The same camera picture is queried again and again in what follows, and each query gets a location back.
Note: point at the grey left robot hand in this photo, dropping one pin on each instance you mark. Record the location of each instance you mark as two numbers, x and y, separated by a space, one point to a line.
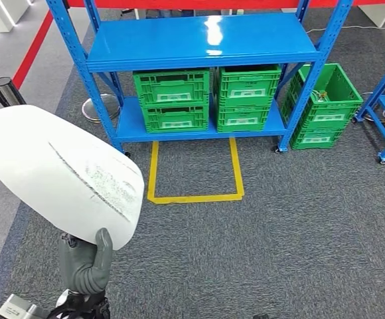
86 268

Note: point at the white curved plastic part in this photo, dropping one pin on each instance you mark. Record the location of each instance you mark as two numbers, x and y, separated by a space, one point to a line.
46 176

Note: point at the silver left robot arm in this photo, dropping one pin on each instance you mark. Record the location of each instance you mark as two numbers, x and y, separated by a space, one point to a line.
63 301

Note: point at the yellow floor tape line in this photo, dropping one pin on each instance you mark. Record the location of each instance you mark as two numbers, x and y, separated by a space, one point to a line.
237 171

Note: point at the chrome round base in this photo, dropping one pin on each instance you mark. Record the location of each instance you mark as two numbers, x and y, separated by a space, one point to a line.
383 116

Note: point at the large white desk panel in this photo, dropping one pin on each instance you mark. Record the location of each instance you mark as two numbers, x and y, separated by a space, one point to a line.
378 13

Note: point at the grey stanchion post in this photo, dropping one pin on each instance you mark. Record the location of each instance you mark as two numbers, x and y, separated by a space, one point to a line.
91 110
8 94

